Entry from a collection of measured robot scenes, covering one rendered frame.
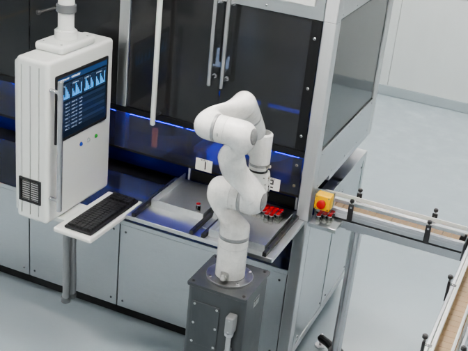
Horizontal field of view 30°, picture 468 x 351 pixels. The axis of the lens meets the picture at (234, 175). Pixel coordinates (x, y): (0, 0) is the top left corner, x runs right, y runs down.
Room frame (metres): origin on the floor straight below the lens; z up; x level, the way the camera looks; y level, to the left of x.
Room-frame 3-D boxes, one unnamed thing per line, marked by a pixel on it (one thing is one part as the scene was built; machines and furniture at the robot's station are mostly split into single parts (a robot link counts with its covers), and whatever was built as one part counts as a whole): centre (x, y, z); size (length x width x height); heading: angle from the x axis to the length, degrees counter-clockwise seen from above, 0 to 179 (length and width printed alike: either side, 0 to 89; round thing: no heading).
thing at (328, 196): (3.53, -0.42, 0.99); 0.08 x 0.07 x 0.07; 159
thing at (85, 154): (3.64, 0.79, 1.19); 0.50 x 0.19 x 0.78; 157
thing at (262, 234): (3.41, -0.10, 0.90); 0.34 x 0.26 x 0.04; 159
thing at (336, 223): (3.56, -0.44, 0.87); 0.14 x 0.13 x 0.02; 159
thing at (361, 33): (3.98, -0.52, 1.50); 0.85 x 0.01 x 0.59; 159
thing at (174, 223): (3.50, 0.04, 0.87); 0.70 x 0.48 x 0.02; 69
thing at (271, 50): (3.63, -0.10, 1.50); 0.43 x 0.01 x 0.59; 69
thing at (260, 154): (3.21, -0.09, 1.36); 0.09 x 0.08 x 0.13; 70
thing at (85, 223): (3.53, 0.58, 0.82); 0.40 x 0.14 x 0.02; 157
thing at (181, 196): (3.63, 0.18, 0.90); 0.34 x 0.26 x 0.04; 159
